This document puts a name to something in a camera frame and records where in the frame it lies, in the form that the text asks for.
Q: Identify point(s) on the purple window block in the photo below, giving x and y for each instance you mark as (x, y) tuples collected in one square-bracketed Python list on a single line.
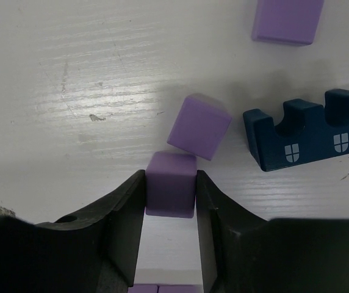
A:
[(179, 289)]

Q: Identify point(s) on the blue castle block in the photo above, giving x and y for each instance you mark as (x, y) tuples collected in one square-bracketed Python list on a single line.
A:
[(308, 132)]

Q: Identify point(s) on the white perforated box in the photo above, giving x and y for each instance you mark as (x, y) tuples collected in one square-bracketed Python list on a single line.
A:
[(292, 22)]

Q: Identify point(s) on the purple rectangular block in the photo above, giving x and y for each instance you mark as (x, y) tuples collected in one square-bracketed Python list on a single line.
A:
[(200, 126)]

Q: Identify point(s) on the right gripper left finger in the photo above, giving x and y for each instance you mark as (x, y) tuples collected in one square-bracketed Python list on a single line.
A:
[(93, 249)]

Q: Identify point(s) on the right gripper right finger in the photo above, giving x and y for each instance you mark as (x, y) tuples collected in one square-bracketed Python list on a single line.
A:
[(241, 252)]

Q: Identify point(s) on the purple cube block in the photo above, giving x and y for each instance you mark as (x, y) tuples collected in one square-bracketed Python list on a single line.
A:
[(144, 288), (171, 185)]

